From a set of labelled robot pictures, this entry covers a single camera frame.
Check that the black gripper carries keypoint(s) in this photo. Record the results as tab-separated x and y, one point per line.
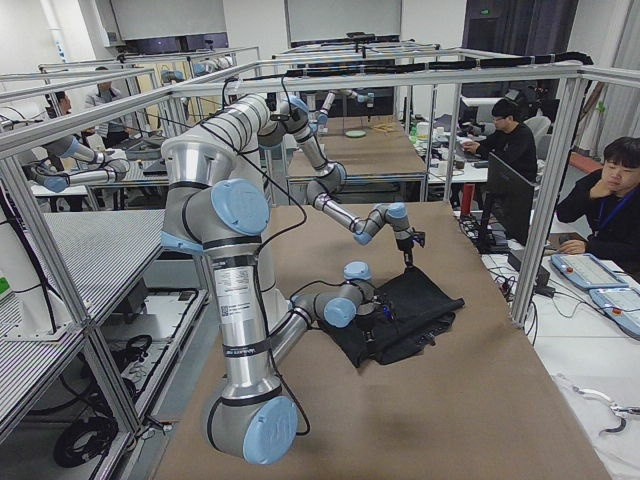
404	244
369	318

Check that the dark garment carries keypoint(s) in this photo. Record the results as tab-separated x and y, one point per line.
422	311

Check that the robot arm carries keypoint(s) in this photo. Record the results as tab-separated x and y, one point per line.
234	210
252	418

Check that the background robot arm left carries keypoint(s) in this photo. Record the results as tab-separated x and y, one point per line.
75	165

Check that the black computer monitor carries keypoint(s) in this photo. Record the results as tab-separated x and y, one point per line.
507	208

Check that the far seated man in black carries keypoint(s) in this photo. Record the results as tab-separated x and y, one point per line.
512	141

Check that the seated man in black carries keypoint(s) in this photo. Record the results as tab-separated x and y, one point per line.
512	141
609	200

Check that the far blue teach pendant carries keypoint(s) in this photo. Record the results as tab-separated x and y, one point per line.
586	272

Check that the blue teach pendant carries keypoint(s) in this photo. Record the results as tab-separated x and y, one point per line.
586	272
621	305

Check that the near seated man in black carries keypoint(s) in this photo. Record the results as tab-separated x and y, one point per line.
609	200

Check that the near blue teach pendant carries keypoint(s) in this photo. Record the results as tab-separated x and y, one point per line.
621	305

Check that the striped metal side table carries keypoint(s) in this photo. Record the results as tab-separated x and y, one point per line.
105	252

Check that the aluminium frame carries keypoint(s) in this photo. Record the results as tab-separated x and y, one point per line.
55	322

